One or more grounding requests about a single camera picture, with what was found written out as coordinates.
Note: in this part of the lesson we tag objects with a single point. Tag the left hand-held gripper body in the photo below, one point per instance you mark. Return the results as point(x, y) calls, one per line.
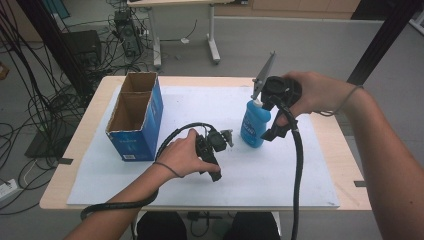
point(216, 140)

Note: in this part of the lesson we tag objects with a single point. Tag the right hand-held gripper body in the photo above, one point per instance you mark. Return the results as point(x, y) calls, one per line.
point(280, 87)

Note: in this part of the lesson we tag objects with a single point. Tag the blue plastic bottle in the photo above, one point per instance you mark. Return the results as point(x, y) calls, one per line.
point(254, 128)

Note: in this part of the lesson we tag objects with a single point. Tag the person's left hand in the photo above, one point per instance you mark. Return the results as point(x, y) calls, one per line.
point(180, 155)

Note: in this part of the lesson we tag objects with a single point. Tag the person's right hand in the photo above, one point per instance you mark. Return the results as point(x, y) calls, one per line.
point(320, 93)

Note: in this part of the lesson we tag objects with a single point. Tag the thin wrist band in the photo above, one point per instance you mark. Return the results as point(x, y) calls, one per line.
point(346, 98)
point(168, 168)

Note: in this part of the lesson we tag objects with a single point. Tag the white foam board mat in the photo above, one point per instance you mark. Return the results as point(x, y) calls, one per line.
point(206, 106)

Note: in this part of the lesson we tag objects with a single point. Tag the person's right leg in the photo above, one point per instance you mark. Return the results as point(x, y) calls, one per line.
point(253, 228)

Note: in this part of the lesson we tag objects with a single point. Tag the person's leg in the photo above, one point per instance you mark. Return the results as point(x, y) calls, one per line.
point(253, 228)
point(161, 228)

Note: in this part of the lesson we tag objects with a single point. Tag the person's left leg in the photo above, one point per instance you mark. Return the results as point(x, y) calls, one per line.
point(161, 228)

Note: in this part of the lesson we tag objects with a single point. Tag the blue cardboard box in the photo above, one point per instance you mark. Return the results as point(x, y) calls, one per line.
point(141, 133)

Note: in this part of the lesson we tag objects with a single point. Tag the light wooden table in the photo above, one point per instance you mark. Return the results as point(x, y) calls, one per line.
point(346, 160)

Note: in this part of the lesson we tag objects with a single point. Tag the wooden cabinet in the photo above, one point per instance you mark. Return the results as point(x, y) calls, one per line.
point(300, 8)

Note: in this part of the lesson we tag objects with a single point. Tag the white background desk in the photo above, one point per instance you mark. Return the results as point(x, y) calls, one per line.
point(213, 40)

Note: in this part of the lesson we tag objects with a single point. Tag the black tape strip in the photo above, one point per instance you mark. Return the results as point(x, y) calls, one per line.
point(65, 161)
point(360, 183)

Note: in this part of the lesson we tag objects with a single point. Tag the white power adapter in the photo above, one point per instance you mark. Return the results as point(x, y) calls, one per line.
point(184, 40)

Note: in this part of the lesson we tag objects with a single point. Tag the black computer tower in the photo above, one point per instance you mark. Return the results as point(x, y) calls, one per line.
point(128, 33)

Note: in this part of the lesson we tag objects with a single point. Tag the black equipment box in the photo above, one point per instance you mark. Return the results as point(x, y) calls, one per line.
point(83, 45)

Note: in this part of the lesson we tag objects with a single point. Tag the white power strip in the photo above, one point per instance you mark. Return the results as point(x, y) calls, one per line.
point(7, 190)

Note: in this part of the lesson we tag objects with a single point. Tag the black metal post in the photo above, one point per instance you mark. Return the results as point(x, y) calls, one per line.
point(383, 36)
point(56, 43)

